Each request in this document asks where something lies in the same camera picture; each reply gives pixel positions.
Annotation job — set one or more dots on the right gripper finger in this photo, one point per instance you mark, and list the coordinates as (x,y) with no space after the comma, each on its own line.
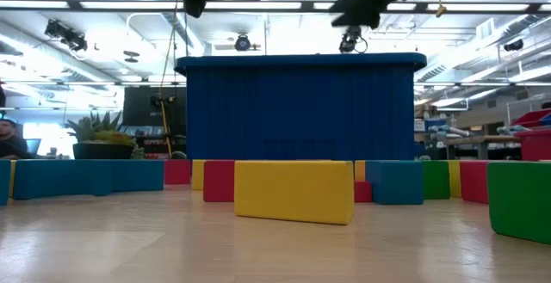
(359,14)

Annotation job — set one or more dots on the pale grey background equipment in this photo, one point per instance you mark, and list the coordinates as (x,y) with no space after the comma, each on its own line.
(447,130)
(512,129)

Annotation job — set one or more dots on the round black ceiling camera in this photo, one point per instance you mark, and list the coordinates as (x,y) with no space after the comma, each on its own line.
(242,43)

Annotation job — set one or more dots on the laptop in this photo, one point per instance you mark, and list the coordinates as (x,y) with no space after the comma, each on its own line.
(33,145)

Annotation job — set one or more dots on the black ceiling spotlight cluster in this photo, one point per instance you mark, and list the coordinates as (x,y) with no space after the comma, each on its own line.
(66,35)

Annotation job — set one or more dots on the black plant pot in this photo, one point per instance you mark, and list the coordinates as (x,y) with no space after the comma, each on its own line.
(103,151)

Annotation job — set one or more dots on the red foam arch block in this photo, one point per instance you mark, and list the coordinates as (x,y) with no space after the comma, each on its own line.
(177,172)

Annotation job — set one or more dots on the person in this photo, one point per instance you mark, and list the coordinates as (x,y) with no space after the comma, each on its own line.
(8,139)

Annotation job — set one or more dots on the red tilted tray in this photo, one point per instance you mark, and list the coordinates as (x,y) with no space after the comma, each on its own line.
(531,118)

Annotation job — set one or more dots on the small red foam block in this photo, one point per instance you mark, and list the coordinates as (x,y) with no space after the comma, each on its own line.
(363,191)

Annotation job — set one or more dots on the black ceiling fixture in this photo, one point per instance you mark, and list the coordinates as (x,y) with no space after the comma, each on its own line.
(513,44)

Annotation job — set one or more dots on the yellow hanging tag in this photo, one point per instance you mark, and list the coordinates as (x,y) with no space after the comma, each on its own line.
(441,10)

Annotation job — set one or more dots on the black monitor screen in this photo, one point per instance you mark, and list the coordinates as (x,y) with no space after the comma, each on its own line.
(146,111)

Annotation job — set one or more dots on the small blue box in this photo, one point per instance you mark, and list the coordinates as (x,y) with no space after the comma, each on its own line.
(435,124)

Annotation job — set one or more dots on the yellow foam rectangular block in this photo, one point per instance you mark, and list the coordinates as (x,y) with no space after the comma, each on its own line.
(292,190)

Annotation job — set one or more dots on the background shelf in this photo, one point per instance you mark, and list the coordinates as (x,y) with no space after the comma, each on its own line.
(150,143)

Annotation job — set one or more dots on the large blue plastic bin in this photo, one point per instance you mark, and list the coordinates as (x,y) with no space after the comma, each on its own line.
(299,111)

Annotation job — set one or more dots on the blue foam arch block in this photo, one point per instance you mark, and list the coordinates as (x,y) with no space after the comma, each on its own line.
(56,180)

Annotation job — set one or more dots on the red plastic bin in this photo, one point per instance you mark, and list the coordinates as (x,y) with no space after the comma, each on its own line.
(536,145)

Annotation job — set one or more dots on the green spiky plant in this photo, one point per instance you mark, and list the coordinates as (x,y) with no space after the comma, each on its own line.
(99,128)

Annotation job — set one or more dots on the green foam cube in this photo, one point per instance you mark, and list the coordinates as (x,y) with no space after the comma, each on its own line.
(521,201)
(435,180)

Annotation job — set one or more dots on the blue foam cube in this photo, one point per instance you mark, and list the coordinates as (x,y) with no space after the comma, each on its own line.
(396,182)
(138,175)

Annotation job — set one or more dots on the red foam cube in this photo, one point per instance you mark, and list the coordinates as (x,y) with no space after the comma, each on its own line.
(218,180)
(474,182)

